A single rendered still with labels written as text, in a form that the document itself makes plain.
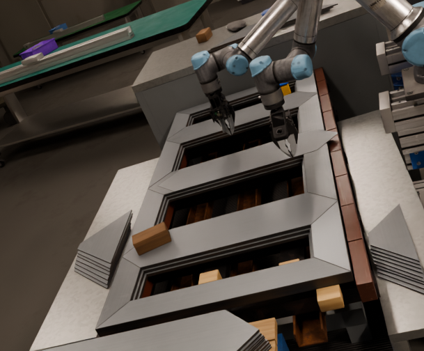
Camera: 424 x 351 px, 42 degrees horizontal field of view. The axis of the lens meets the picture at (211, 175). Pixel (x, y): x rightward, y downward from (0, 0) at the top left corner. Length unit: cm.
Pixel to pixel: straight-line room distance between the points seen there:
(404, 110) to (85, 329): 123
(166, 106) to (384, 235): 159
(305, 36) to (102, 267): 107
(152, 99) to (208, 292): 162
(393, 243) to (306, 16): 75
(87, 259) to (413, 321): 120
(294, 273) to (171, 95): 166
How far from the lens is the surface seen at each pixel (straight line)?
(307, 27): 184
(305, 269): 151
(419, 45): 164
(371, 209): 194
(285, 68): 178
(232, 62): 202
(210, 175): 215
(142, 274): 180
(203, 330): 146
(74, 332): 190
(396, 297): 161
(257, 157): 214
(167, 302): 161
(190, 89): 293
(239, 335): 140
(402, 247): 170
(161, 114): 301
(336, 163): 196
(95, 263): 211
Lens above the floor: 178
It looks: 26 degrees down
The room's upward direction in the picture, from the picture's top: 24 degrees counter-clockwise
